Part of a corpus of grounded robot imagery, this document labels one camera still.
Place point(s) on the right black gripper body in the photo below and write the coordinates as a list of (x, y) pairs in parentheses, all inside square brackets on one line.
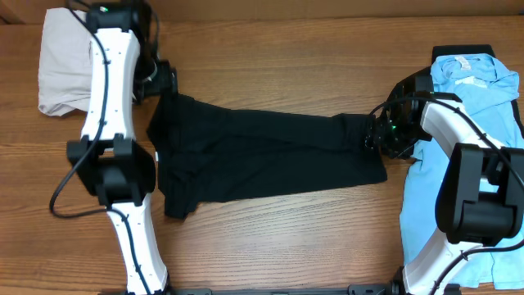
[(377, 133)]

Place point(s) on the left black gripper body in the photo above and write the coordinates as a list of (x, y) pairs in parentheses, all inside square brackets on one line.
[(164, 82)]

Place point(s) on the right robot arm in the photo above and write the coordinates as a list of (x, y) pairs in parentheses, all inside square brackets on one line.
[(480, 201)]

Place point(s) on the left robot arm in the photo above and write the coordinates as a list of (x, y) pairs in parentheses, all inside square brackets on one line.
[(107, 158)]

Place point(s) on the beige folded trousers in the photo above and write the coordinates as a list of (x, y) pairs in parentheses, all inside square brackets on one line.
[(66, 64)]

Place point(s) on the black t-shirt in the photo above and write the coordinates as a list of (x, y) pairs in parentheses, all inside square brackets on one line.
[(213, 154)]

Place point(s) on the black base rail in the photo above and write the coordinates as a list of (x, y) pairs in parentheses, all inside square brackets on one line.
[(278, 291)]

